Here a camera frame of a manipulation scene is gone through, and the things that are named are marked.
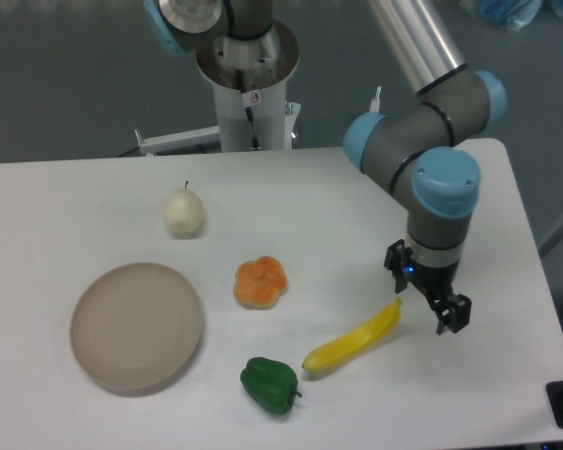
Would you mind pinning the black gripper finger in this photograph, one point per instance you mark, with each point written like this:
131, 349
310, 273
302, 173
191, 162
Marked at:
398, 262
452, 310

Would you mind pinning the beige round plate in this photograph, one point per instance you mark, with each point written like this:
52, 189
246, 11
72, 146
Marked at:
136, 328

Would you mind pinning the white metal bracket right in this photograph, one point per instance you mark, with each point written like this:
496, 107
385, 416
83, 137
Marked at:
376, 100

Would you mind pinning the yellow banana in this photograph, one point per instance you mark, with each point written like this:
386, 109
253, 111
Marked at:
342, 349

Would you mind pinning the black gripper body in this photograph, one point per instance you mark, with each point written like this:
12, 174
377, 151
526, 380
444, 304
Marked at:
433, 271

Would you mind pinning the white pear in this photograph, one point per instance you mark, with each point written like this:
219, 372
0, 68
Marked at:
184, 213

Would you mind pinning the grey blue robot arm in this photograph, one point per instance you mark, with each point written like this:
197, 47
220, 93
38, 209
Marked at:
415, 159

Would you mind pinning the blue plastic bag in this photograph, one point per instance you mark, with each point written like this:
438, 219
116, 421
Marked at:
509, 15

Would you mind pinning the white metal bracket left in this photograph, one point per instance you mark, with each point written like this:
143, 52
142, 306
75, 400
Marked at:
179, 141

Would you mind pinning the orange braided bread roll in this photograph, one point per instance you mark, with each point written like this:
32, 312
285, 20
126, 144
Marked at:
260, 283

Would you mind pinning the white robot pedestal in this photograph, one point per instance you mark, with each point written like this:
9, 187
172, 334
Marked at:
248, 79

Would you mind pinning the white metal bracket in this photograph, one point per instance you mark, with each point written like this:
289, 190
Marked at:
179, 141
376, 100

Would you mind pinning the green bell pepper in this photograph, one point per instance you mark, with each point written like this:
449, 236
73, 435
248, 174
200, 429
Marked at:
272, 384

